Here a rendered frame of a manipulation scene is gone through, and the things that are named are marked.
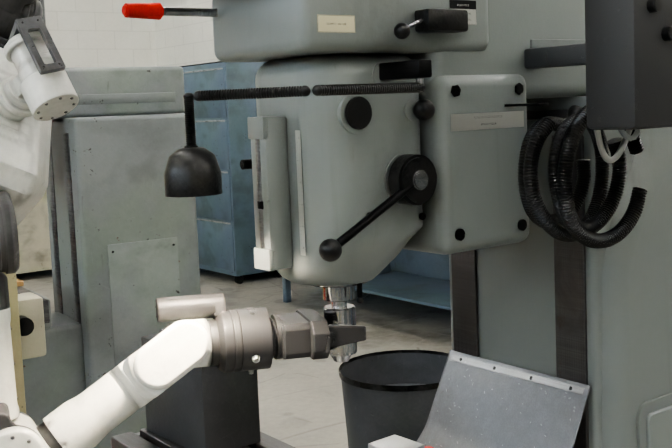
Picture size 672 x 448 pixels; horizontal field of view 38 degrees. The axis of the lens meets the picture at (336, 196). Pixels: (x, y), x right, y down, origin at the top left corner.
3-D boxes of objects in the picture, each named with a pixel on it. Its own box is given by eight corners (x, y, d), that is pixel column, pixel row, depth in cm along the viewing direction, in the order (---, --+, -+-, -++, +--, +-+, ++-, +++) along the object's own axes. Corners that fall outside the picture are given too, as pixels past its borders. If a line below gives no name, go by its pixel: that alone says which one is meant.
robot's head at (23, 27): (19, 103, 133) (31, 73, 127) (-5, 52, 135) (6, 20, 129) (61, 94, 137) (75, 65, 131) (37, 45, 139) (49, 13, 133)
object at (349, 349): (343, 346, 145) (342, 308, 144) (363, 352, 141) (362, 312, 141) (318, 352, 142) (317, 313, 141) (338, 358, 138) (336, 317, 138)
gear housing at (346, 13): (306, 51, 120) (303, -31, 119) (210, 63, 140) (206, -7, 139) (495, 51, 140) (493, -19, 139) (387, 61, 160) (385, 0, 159)
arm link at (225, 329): (247, 370, 132) (163, 379, 129) (235, 372, 142) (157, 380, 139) (240, 288, 134) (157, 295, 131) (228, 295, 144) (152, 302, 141)
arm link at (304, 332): (329, 310, 134) (245, 317, 131) (332, 377, 135) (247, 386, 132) (308, 294, 146) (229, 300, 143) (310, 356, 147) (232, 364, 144)
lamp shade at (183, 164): (155, 197, 120) (152, 148, 119) (180, 192, 127) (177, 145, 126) (208, 196, 118) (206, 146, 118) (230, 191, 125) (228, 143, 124)
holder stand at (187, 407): (205, 459, 171) (199, 348, 169) (145, 430, 188) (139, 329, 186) (261, 442, 178) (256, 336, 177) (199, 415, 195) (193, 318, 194)
